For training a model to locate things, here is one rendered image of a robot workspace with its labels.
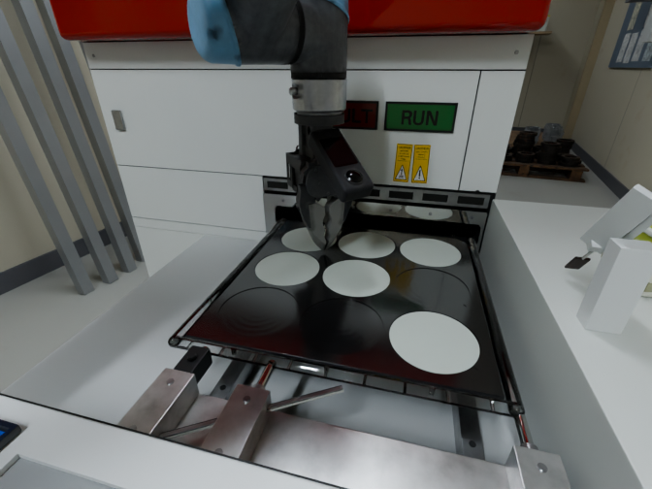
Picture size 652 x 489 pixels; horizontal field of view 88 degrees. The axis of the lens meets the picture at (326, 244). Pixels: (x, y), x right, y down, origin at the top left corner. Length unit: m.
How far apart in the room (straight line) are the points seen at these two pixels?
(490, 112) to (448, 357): 0.41
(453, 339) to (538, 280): 0.11
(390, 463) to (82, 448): 0.23
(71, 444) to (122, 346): 0.30
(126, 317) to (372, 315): 0.40
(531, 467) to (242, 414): 0.23
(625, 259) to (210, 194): 0.71
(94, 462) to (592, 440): 0.34
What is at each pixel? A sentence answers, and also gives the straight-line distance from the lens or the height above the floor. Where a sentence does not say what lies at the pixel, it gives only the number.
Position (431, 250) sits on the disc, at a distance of 0.61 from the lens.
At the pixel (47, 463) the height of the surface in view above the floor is 0.96.
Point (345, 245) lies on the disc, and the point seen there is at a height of 0.90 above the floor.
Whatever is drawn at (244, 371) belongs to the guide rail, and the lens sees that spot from 0.46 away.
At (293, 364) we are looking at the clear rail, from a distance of 0.38.
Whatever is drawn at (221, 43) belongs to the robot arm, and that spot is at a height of 1.20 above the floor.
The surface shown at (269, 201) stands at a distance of 0.73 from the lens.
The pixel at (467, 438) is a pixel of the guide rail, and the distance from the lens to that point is 0.41.
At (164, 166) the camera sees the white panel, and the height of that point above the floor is 0.98.
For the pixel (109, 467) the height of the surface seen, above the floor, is 0.96.
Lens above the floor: 1.18
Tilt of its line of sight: 28 degrees down
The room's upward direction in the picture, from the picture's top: straight up
